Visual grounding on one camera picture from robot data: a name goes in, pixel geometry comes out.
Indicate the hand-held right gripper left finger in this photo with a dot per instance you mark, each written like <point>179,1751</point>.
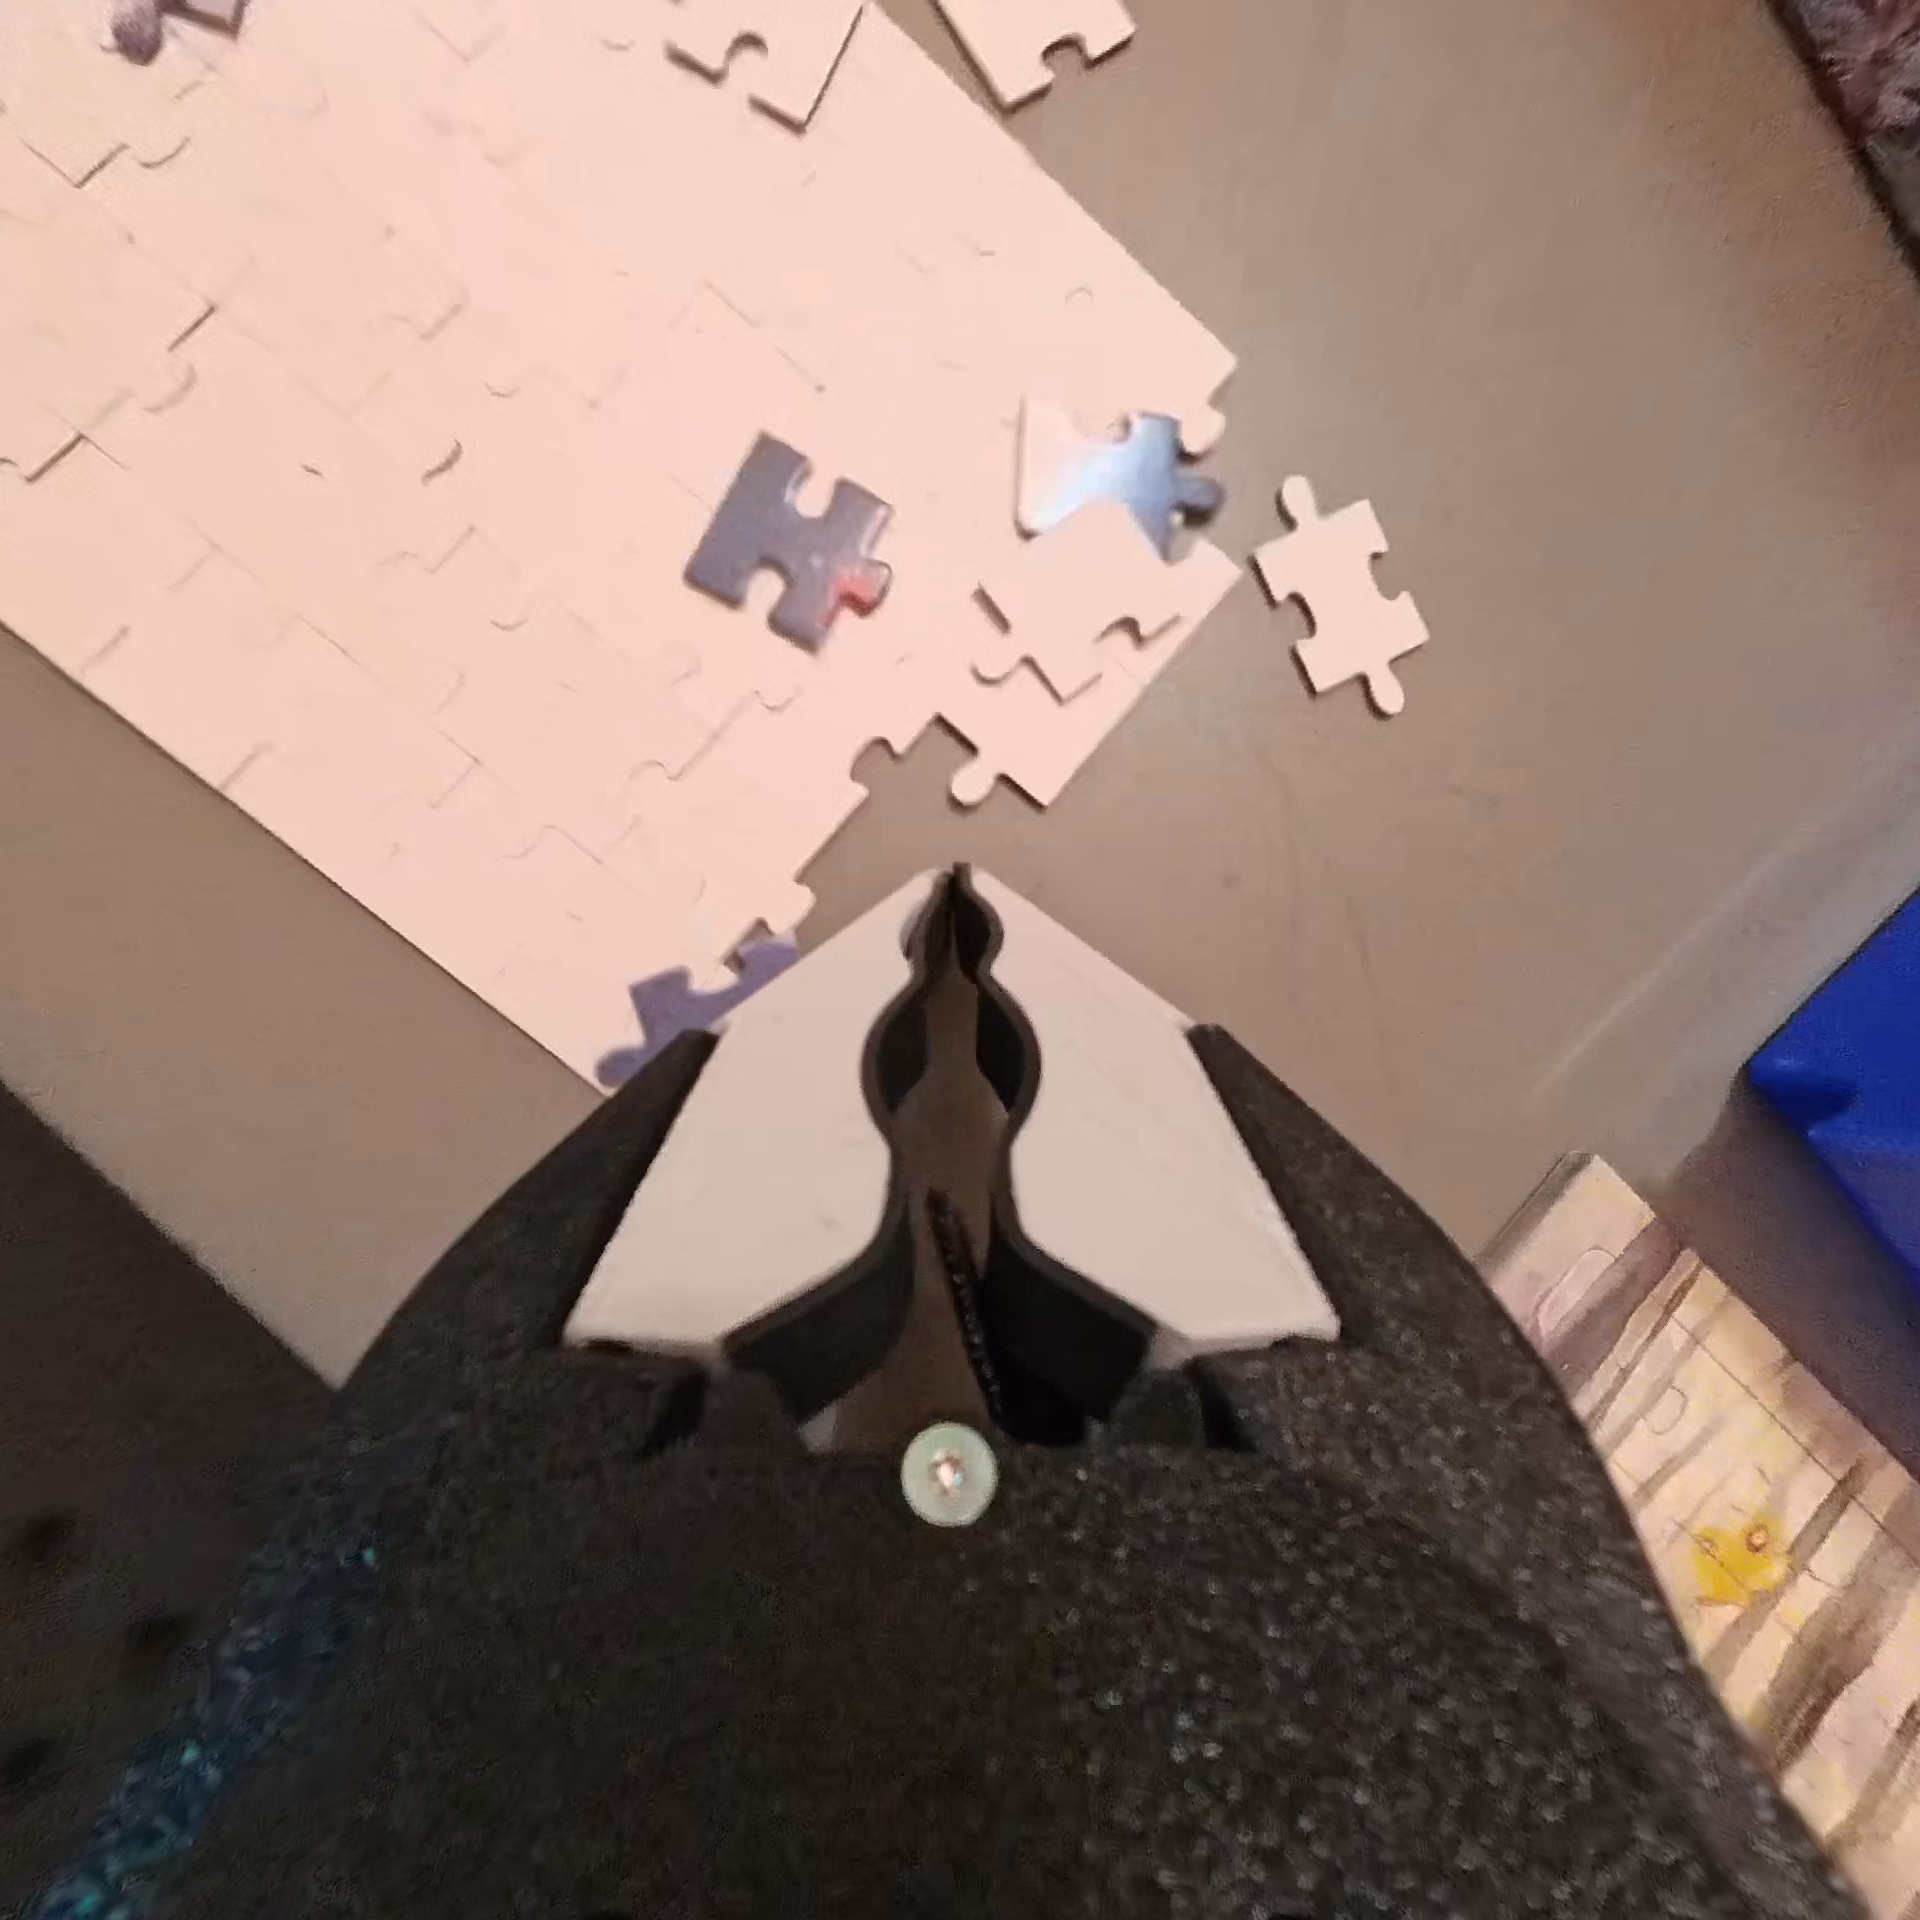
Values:
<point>736,1195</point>

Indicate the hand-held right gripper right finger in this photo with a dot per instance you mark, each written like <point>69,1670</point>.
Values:
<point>1174,1195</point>

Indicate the blue purple puzzle piece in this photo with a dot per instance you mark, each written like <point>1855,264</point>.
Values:
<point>676,999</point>

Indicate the forest animal jigsaw puzzle board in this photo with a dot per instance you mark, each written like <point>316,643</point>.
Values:
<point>1729,1500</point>

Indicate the assembled sheet of white pieces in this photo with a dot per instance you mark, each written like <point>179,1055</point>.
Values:
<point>376,454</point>

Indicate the grey desk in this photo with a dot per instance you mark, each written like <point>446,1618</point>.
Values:
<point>1498,828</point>

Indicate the loose white puzzle piece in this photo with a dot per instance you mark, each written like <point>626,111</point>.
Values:
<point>1025,44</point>
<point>780,58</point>
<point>1103,593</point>
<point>1339,599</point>

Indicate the dark perforated panel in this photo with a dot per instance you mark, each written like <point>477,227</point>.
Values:
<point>118,1428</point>

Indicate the dark blue piece red mark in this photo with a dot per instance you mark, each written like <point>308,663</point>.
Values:
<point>780,537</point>

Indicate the blue plastic object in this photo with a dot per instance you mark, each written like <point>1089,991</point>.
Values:
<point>1852,1083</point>

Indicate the pale blue white puzzle piece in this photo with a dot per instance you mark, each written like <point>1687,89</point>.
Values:
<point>1103,476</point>

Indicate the small purple puzzle piece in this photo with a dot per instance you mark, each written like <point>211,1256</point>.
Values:
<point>179,16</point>

